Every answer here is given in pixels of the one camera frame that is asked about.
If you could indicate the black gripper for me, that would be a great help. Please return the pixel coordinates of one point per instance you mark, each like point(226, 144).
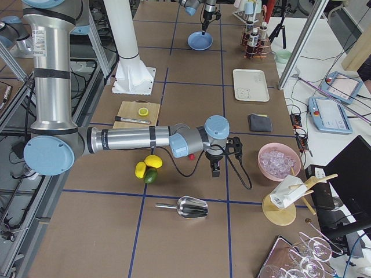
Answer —
point(214, 158)
point(209, 11)

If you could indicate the blue plate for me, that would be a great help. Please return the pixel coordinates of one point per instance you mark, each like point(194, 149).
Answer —
point(200, 41)

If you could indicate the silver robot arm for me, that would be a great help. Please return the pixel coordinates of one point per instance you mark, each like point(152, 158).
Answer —
point(209, 11)
point(57, 142)

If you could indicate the tea bottle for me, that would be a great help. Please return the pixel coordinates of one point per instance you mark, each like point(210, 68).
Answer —
point(254, 37)
point(263, 31)
point(248, 28)

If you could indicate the metal ice scoop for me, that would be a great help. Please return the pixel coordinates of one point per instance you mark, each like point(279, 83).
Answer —
point(188, 207)

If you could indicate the grey folded cloth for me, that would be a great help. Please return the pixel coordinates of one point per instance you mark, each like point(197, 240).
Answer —
point(259, 123)

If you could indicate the pink bowl of ice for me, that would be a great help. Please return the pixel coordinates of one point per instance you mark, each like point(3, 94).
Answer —
point(276, 161)

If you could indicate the yellow lemon near board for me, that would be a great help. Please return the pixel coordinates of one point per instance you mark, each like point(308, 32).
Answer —
point(153, 161)

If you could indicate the green lime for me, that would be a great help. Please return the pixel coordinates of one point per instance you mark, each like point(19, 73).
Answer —
point(150, 175)

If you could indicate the yellow lemon outer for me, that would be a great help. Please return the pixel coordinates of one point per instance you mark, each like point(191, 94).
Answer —
point(140, 170)

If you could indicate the round wooden stand base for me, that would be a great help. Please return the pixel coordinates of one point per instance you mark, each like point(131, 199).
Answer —
point(284, 217)

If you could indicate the cream bear tray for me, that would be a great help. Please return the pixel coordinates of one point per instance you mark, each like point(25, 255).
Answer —
point(250, 85)

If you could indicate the green bowl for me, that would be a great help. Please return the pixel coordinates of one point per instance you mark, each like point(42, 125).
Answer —
point(282, 56)

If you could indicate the lemon half slice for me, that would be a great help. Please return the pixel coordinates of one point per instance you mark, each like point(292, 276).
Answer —
point(143, 111)

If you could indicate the wooden cutting board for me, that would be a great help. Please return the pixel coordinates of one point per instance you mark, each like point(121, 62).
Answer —
point(129, 109)

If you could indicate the steel rod black cap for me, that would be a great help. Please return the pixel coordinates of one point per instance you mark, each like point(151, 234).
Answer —
point(130, 120)

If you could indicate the blue tablet pendant near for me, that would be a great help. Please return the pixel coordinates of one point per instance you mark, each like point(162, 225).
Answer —
point(328, 116)

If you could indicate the blue tablet pendant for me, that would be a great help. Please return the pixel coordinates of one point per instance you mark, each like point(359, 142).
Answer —
point(341, 86)
point(328, 116)

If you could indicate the clear wine glasses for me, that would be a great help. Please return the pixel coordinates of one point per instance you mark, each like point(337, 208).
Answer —
point(309, 257)

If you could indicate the blue tablet pendant far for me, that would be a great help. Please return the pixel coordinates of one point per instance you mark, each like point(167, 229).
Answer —
point(341, 86)

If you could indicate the white wire cup rack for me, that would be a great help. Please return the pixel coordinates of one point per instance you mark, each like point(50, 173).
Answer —
point(247, 9)

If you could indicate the copper wire bottle rack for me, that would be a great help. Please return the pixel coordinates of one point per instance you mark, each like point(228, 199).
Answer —
point(263, 46)

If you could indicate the black camera tripod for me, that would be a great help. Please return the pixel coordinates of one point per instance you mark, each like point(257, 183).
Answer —
point(280, 26)

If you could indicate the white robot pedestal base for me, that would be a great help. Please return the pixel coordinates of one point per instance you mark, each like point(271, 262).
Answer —
point(132, 75)

